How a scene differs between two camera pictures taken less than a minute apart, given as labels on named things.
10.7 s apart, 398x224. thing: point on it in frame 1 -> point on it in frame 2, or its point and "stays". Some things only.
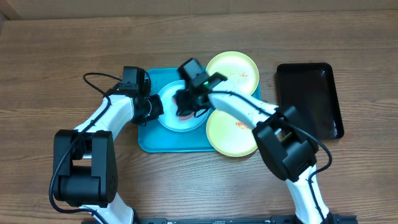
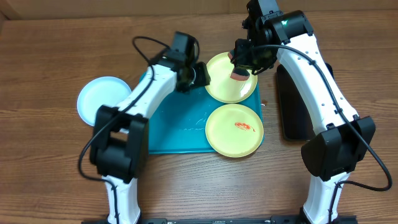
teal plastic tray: x=157 y=136 stays
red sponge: x=185 y=117 -> x=238 y=74
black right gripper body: x=188 y=103 -> x=254 y=58
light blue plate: x=169 y=119 -> x=98 y=91
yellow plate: x=239 y=68 stays
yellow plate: x=228 y=137 stays
